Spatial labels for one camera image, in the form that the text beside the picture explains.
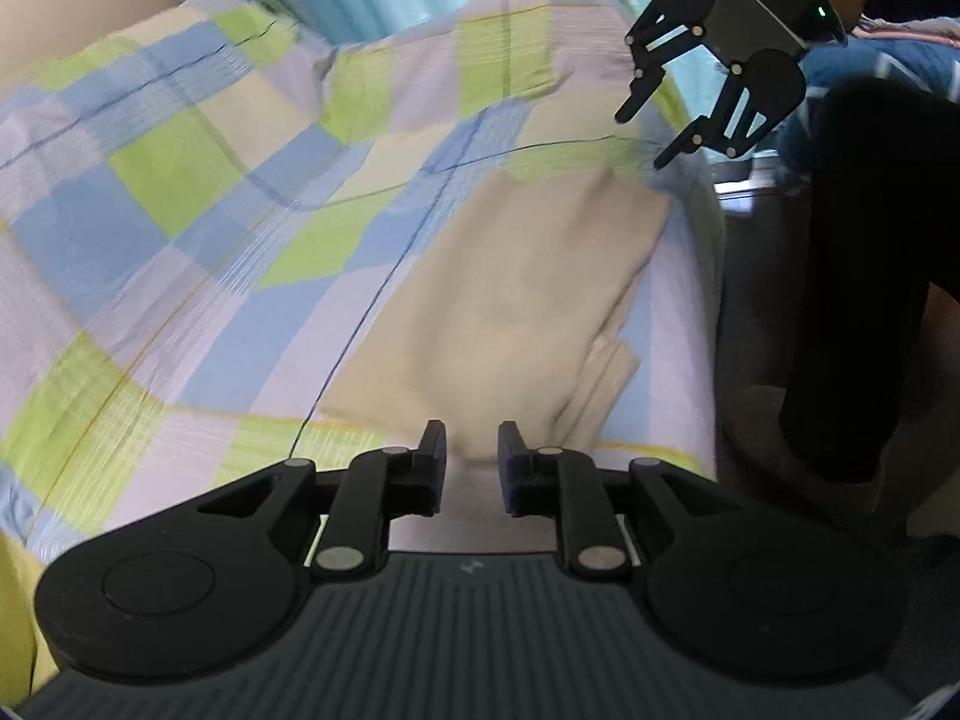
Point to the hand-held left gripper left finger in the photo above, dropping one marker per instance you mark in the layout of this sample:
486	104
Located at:
433	465

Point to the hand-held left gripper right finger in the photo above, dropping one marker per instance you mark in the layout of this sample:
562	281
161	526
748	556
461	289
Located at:
511	469

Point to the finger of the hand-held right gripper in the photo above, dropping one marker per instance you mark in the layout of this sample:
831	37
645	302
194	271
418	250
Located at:
731	131
651	52

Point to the beige garment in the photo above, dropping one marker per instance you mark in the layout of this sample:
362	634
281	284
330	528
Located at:
487	300

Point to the blue animal print blanket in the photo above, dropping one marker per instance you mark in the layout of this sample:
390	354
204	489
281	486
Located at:
907	67

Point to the person's leg in black pants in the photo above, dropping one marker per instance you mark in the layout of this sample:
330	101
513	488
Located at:
862	277

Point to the grey slipper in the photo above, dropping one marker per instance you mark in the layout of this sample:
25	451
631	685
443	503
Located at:
832	499

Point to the checked blue green sheet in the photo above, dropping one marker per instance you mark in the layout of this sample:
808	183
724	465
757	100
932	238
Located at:
187	165

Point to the green sofa cover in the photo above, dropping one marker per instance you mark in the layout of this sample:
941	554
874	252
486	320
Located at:
19	615

